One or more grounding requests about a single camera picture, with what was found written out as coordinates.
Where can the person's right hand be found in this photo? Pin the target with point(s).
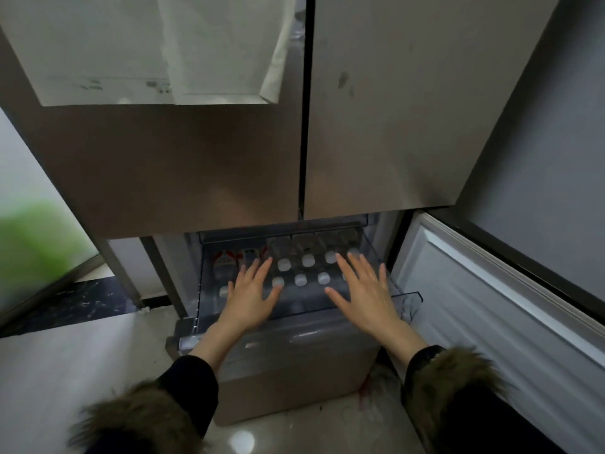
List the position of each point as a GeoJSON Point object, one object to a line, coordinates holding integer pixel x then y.
{"type": "Point", "coordinates": [373, 307]}

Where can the person's left hand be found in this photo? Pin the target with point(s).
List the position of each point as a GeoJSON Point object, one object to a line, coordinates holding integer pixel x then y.
{"type": "Point", "coordinates": [248, 307]}

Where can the clear plastic fridge drawer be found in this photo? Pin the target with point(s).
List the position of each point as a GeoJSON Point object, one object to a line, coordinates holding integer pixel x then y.
{"type": "Point", "coordinates": [402, 304]}

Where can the group of water bottles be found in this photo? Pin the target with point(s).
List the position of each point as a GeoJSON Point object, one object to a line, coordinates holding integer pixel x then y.
{"type": "Point", "coordinates": [308, 260]}

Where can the white fridge door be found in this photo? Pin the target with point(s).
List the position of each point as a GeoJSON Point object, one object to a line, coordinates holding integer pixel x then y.
{"type": "Point", "coordinates": [496, 316]}

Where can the brown refrigerator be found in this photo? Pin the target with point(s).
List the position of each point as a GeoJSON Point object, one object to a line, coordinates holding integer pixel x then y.
{"type": "Point", "coordinates": [189, 160]}

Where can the person's right forearm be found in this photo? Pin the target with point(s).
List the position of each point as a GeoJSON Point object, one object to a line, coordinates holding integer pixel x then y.
{"type": "Point", "coordinates": [406, 345]}

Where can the person's left forearm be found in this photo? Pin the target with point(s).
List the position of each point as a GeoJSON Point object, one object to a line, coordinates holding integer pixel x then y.
{"type": "Point", "coordinates": [212, 345]}

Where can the green object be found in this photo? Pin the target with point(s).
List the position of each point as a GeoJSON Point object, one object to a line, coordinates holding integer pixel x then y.
{"type": "Point", "coordinates": [38, 245]}

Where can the white lined paper sheet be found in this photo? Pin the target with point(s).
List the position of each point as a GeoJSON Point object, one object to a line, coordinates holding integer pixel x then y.
{"type": "Point", "coordinates": [94, 51]}

